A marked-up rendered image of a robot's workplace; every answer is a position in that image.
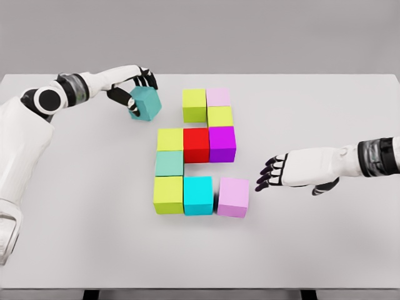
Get cyan cube block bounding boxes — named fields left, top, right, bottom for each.
left=182, top=176, right=214, bottom=216

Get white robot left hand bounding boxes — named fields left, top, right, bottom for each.
left=104, top=64, right=159, bottom=118

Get yellow-green cube block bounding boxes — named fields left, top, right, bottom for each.
left=182, top=88, right=208, bottom=124
left=156, top=127, right=184, bottom=152
left=152, top=176, right=185, bottom=216
left=206, top=106, right=234, bottom=128

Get purple cube block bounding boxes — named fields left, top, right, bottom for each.
left=207, top=126, right=236, bottom=163

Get red cube block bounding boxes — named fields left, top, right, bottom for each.
left=182, top=127, right=210, bottom=164

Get mint green cube block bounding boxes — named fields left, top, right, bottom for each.
left=154, top=150, right=185, bottom=178

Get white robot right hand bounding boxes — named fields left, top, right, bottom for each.
left=254, top=147, right=344, bottom=196

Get light pink cube block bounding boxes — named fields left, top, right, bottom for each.
left=217, top=177, right=250, bottom=219
left=206, top=87, right=232, bottom=108

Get teal cube block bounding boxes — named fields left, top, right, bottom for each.
left=128, top=86, right=163, bottom=121

